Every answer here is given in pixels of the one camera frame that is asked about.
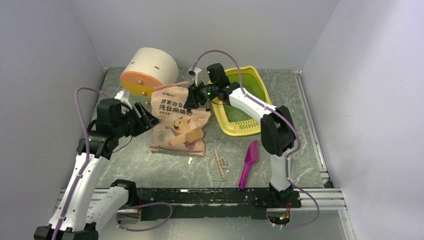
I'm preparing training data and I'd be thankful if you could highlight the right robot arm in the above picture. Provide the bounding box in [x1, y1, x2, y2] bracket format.
[183, 63, 297, 207]

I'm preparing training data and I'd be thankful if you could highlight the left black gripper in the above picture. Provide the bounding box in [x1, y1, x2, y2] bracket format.
[113, 101, 161, 138]

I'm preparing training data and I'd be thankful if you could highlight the white orange cylindrical bin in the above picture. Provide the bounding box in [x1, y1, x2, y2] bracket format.
[120, 47, 179, 98]

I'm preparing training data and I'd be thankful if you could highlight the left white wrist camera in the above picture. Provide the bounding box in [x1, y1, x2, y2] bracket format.
[114, 88, 133, 109]

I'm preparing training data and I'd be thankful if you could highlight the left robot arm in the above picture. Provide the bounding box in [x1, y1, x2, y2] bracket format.
[33, 98, 161, 240]

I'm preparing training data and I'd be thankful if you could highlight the magenta plastic scoop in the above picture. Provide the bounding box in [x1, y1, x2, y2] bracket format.
[238, 140, 259, 190]

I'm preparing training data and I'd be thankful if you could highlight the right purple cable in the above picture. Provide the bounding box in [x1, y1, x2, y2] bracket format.
[190, 49, 321, 230]

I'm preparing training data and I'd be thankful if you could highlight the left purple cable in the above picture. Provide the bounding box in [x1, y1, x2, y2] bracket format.
[49, 87, 115, 240]

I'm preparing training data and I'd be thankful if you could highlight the pink cat litter bag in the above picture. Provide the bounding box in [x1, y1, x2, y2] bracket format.
[149, 82, 211, 156]

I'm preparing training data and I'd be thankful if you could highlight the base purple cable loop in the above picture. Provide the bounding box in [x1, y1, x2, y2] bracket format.
[115, 203, 173, 232]

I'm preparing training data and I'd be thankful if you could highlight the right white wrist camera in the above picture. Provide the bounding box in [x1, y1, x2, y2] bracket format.
[188, 67, 203, 87]

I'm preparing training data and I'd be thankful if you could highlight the yellow green litter box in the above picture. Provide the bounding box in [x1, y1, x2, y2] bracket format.
[211, 65, 272, 137]

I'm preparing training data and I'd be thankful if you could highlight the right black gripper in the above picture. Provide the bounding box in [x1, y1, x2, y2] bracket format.
[183, 79, 218, 110]

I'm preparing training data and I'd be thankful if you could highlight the torn bag top strip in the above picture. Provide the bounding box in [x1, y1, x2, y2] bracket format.
[212, 149, 228, 182]

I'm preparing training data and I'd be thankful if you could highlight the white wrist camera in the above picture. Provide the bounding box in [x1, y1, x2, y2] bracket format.
[188, 67, 203, 87]
[114, 88, 133, 109]

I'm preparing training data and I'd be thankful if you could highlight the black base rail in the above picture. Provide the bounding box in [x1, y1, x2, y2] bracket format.
[114, 178, 302, 221]

